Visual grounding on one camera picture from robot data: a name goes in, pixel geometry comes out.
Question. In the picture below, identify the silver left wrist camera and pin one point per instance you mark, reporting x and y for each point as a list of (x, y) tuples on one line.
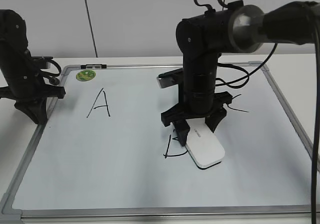
[(42, 62)]

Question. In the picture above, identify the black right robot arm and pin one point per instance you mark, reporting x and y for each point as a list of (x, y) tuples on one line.
[(238, 29)]

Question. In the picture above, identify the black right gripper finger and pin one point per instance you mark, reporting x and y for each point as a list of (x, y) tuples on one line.
[(214, 119), (182, 129)]

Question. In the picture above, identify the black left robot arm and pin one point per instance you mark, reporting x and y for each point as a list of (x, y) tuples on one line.
[(15, 55)]

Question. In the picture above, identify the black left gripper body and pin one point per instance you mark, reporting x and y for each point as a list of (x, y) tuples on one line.
[(28, 85)]

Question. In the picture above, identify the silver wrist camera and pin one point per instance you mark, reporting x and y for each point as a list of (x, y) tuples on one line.
[(42, 62), (171, 78)]

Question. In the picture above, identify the black silver marker pen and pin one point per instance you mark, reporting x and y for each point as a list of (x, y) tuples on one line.
[(93, 66)]

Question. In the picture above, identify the white board with grey frame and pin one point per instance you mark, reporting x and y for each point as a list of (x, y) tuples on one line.
[(104, 153)]

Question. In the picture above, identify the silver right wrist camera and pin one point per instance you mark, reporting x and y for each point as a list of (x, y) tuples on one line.
[(171, 78)]

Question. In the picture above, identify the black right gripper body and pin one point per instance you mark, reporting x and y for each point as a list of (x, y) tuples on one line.
[(196, 107)]

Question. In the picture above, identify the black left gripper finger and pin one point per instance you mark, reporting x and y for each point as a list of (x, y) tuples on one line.
[(35, 110)]

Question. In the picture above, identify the white board eraser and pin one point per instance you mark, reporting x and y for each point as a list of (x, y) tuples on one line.
[(202, 145)]

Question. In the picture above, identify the green round magnet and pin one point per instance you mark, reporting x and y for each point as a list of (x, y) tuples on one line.
[(85, 75)]

